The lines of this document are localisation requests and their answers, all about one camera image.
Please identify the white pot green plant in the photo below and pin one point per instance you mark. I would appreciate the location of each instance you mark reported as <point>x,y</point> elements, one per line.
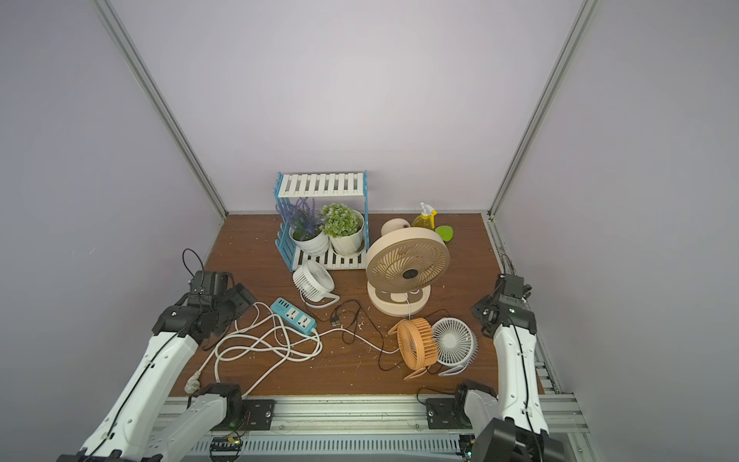
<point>344,227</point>

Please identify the aluminium front rail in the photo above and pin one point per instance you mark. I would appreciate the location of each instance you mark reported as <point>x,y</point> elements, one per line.
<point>371,427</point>

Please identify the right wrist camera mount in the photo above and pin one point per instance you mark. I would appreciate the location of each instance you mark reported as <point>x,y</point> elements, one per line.
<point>513,286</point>

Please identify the teal white power strip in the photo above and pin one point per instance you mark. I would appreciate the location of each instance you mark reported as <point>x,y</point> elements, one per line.
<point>296,318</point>

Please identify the beige round humidifier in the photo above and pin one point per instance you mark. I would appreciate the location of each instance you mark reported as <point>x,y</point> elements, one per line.
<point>393,225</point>

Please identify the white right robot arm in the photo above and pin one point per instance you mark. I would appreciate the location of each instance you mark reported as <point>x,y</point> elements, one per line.
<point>509,426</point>

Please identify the green round small object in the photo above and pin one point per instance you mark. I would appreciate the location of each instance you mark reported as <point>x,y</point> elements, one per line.
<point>446,232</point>

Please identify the white round tilting desk fan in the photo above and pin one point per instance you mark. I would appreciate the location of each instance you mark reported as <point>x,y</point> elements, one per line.
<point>315,285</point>

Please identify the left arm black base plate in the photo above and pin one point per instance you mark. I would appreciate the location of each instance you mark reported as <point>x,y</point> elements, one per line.
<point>248,415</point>

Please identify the yellow spray bottle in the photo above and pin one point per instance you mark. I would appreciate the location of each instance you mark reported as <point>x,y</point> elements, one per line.
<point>426,219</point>

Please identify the small white desk fan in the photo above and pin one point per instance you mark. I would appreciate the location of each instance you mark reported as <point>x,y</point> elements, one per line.
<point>456,344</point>

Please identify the white pot purple lavender plant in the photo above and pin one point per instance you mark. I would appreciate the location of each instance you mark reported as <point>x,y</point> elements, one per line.
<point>305,225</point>

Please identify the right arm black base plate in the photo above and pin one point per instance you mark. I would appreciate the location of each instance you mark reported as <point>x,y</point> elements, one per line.
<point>444,413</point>

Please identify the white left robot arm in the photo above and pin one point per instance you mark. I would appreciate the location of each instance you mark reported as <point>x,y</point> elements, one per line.
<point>125,434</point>

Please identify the orange ribbed desk fan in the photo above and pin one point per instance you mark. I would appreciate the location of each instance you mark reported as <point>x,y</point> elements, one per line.
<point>417,345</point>

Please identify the blue white wooden plant shelf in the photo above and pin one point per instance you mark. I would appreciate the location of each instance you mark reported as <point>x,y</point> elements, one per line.
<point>350,188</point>

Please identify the large beige desk fan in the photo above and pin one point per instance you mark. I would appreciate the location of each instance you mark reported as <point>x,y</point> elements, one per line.
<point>402,265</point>

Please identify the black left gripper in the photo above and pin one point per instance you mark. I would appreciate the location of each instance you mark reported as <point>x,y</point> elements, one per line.
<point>232,301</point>

